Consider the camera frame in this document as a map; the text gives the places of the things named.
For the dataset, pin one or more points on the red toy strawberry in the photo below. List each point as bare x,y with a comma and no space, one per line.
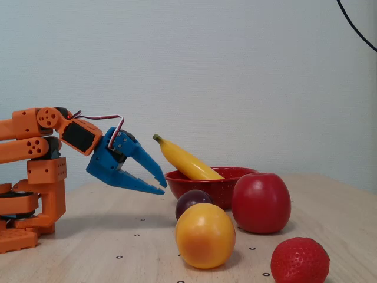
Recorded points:
299,261

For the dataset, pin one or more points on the yellow orange toy fruit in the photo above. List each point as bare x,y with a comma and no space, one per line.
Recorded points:
204,236

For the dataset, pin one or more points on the orange robot base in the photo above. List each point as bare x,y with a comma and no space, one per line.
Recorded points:
14,238

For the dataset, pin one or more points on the red toy apple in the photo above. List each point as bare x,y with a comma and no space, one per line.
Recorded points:
260,203

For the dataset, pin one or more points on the yellow toy banana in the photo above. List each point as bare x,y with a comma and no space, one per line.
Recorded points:
185,160

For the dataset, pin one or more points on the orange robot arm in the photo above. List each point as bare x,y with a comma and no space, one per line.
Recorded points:
23,147

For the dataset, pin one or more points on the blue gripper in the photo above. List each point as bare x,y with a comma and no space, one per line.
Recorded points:
101,162

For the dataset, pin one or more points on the dark purple toy plum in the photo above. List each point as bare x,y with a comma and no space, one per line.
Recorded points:
191,200

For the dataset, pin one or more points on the red speckled bowl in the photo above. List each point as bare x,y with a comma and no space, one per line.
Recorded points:
206,188

